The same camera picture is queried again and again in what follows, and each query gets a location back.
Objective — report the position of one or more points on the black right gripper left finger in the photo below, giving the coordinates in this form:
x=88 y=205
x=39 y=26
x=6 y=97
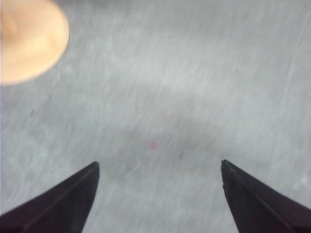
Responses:
x=64 y=209

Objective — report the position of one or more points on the wooden mug tree stand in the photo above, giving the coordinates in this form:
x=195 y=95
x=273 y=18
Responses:
x=34 y=35

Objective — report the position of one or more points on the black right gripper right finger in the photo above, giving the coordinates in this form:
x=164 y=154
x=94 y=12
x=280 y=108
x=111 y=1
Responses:
x=256 y=209

